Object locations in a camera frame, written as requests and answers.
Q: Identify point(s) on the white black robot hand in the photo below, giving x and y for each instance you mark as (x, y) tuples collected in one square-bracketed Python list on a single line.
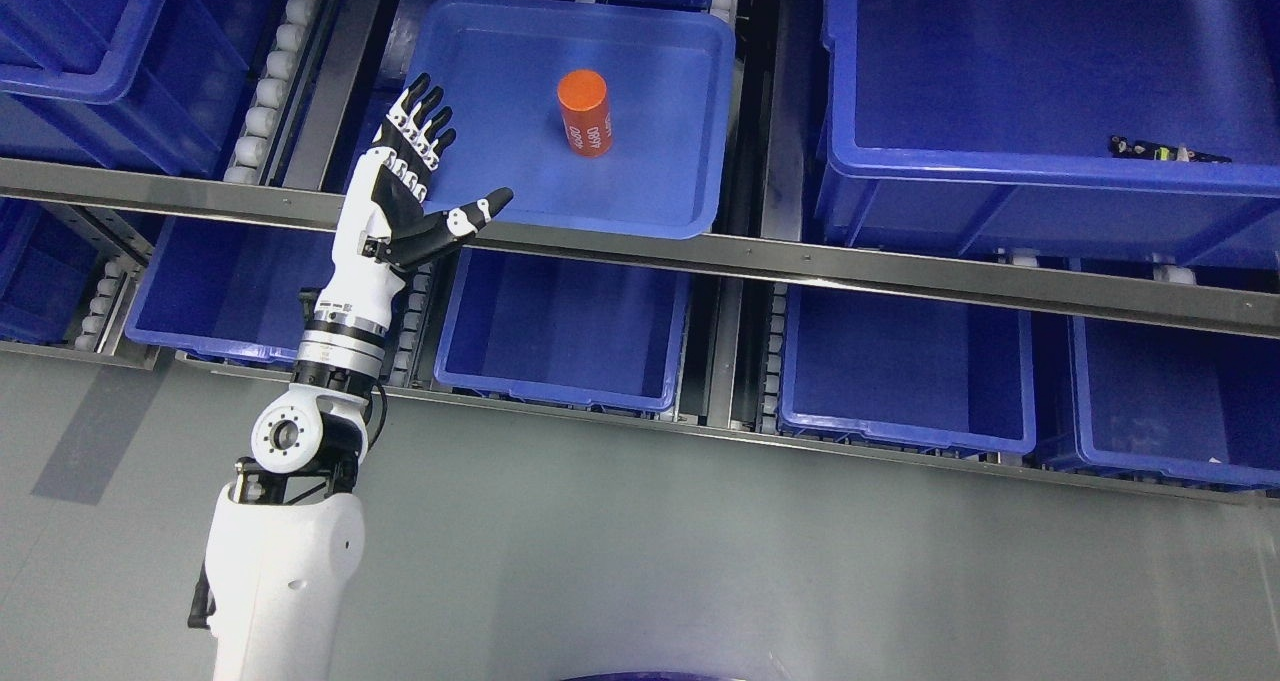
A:
[(384, 233)]

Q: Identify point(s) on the orange cylindrical capacitor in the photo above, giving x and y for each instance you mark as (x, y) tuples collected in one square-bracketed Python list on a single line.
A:
[(582, 95)]

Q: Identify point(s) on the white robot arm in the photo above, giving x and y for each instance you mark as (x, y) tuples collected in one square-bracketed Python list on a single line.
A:
[(288, 533)]

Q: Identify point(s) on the white roller track left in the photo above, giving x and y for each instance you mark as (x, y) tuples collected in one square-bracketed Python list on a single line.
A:
[(274, 86)]

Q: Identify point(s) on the blue bin lower left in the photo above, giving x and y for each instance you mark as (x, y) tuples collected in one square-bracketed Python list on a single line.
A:
[(221, 290)]

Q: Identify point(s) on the shallow blue tray bin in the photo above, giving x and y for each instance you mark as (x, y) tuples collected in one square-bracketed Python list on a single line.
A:
[(669, 75)]

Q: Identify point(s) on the blue bin lower middle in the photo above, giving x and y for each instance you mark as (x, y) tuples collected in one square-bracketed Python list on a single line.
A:
[(567, 332)]

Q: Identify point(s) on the blue bin upper left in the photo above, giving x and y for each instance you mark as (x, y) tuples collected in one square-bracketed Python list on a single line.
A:
[(134, 85)]

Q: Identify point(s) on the blue bin far left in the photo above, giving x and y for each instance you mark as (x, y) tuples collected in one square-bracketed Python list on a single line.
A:
[(45, 267)]

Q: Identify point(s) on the large blue bin right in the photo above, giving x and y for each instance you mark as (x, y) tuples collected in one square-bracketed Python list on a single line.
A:
[(968, 127)]

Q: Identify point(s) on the blue bin lower centre right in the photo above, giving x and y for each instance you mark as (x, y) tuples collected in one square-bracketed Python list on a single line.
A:
[(907, 372)]

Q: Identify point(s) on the small black electronic part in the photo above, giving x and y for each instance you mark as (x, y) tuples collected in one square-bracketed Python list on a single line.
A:
[(1123, 148)]

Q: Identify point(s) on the metal shelf rail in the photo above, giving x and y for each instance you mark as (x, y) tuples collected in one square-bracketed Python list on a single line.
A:
[(1121, 299)]

